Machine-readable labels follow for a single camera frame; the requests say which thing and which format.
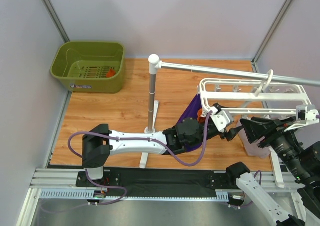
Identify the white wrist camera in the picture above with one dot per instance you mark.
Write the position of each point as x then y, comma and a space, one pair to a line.
222, 120
305, 115

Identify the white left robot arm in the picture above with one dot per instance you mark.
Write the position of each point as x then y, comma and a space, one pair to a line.
101, 142

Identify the orange sock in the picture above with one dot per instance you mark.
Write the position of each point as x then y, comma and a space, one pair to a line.
201, 116
110, 73

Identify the pale lilac hanging cloth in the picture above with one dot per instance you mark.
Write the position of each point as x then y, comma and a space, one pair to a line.
252, 149

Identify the white and grey drying rack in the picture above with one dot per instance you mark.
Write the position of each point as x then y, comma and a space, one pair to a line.
153, 105

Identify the purple cloth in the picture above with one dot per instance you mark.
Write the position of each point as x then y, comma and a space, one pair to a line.
190, 108

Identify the aluminium mounting rail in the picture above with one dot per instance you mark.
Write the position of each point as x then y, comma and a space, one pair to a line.
61, 184

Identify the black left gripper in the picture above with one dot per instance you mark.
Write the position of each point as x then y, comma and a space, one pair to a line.
216, 126

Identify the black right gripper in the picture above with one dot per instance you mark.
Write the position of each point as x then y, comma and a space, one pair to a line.
261, 133

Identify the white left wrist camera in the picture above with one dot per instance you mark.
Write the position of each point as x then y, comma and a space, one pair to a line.
222, 120

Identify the white clip sock hanger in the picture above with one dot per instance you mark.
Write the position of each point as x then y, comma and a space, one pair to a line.
248, 97

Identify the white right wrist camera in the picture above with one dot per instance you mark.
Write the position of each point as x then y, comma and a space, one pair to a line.
305, 115

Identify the green plastic laundry basket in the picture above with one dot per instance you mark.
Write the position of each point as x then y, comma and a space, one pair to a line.
81, 66

